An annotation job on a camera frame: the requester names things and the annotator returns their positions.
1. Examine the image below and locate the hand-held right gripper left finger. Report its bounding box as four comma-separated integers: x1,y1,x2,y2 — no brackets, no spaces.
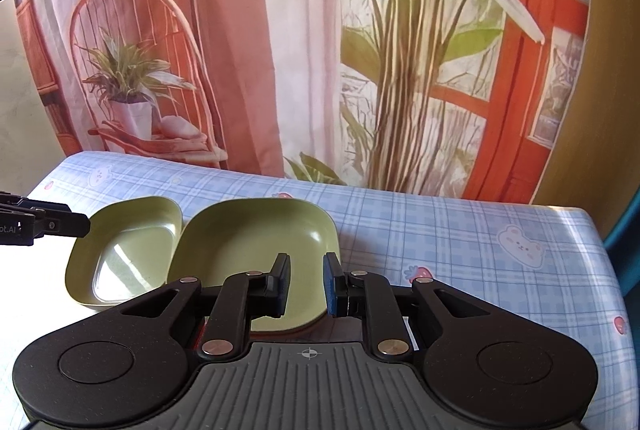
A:
114,252,292,358

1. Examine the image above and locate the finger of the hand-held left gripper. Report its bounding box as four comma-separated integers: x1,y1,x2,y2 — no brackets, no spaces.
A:
0,191,92,239

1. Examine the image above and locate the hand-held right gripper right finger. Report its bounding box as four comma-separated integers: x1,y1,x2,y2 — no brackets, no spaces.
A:
322,251,502,358

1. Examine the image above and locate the green square plate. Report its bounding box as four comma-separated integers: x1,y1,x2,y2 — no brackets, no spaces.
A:
166,198,344,334

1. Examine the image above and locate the light green square bowl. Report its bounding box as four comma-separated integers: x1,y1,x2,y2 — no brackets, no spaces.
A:
66,196,184,313

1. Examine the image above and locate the blue checked tablecloth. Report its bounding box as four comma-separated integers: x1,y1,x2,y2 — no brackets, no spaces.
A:
20,151,629,430

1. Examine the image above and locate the printed backdrop cloth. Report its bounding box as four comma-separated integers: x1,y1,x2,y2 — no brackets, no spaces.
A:
9,0,594,205

